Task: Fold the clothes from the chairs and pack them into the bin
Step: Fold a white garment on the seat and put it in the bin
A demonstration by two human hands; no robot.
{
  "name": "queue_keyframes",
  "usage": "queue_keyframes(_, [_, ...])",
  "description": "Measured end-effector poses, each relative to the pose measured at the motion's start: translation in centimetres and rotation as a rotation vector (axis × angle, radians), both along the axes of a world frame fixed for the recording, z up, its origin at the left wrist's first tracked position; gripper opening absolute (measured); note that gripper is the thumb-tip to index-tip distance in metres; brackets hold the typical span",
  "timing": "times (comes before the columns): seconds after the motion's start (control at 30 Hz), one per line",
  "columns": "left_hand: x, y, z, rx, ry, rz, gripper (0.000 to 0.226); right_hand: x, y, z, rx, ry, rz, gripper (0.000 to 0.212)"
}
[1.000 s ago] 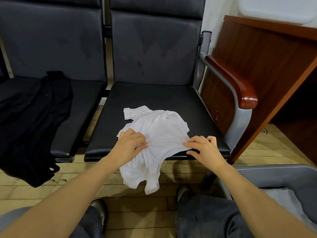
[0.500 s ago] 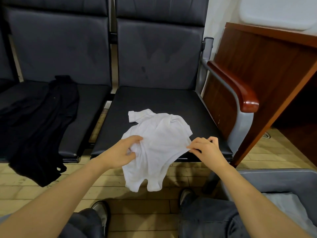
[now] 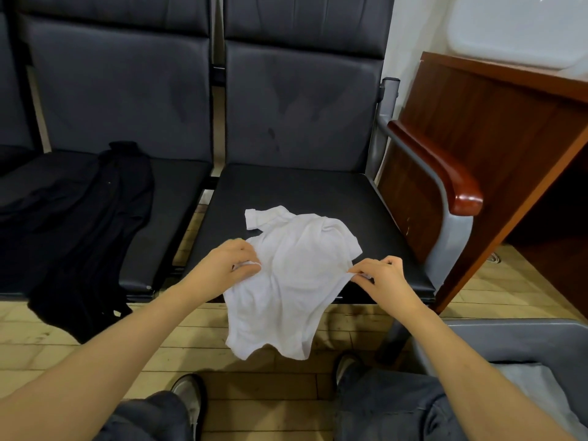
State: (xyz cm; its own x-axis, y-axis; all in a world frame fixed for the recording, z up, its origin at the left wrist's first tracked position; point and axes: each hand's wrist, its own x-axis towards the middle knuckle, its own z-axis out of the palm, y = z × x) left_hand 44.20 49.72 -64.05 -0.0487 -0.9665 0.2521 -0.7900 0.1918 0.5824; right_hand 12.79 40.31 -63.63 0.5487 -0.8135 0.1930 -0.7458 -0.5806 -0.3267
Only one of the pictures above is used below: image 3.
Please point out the person's right hand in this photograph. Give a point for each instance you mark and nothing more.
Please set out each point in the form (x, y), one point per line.
(388, 284)

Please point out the grey plastic storage bin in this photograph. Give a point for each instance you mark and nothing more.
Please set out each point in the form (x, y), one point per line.
(533, 340)

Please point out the person's left hand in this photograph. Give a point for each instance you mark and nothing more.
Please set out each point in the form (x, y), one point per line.
(220, 269)

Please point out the person's right forearm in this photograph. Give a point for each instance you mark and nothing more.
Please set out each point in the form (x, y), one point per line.
(487, 381)

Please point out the person's left forearm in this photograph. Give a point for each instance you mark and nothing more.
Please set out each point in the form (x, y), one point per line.
(87, 372)

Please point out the person's black shoe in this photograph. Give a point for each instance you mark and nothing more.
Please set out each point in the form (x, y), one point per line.
(190, 399)
(346, 370)

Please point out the black leather bench seat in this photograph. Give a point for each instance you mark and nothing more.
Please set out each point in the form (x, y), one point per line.
(294, 96)
(119, 87)
(14, 87)

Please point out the white t-shirt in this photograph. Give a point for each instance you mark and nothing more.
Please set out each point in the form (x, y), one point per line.
(294, 280)

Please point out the black t-shirt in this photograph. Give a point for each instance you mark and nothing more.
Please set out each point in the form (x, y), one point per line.
(83, 243)

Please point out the brown wooden desk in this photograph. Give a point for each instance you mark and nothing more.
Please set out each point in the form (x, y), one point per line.
(487, 124)

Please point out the white plastic tray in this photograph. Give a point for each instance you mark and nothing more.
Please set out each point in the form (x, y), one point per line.
(514, 27)

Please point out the grey t-shirt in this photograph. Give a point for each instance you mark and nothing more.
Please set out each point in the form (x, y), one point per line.
(551, 399)

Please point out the person's blue jeans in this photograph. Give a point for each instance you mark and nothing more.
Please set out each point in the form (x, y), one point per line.
(386, 408)

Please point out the brown wooden bench armrest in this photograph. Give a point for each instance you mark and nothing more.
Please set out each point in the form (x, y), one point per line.
(441, 165)

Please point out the round metal floor drain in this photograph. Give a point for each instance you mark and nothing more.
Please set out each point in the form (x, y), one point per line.
(496, 258)

